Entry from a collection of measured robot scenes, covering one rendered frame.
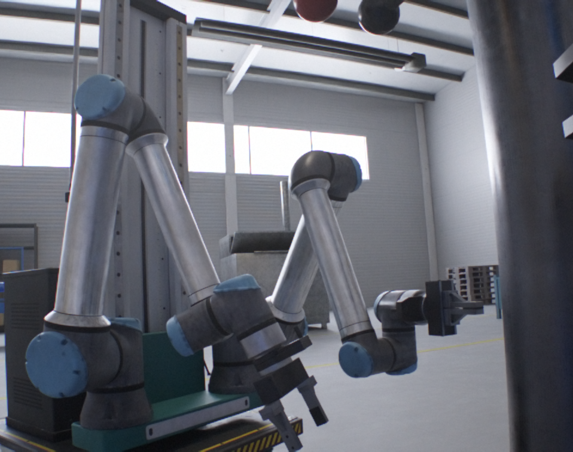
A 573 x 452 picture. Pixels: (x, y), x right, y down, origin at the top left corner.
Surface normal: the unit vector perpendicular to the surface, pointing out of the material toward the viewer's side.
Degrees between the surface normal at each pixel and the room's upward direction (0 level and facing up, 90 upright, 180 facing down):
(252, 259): 90
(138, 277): 90
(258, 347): 91
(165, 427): 90
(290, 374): 66
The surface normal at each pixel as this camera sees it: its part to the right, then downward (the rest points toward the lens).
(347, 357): -0.77, 0.05
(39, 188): 0.40, -0.12
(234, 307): -0.22, -0.07
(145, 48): 0.80, -0.11
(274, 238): 0.23, 0.74
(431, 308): -0.91, 0.00
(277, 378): 0.77, -0.49
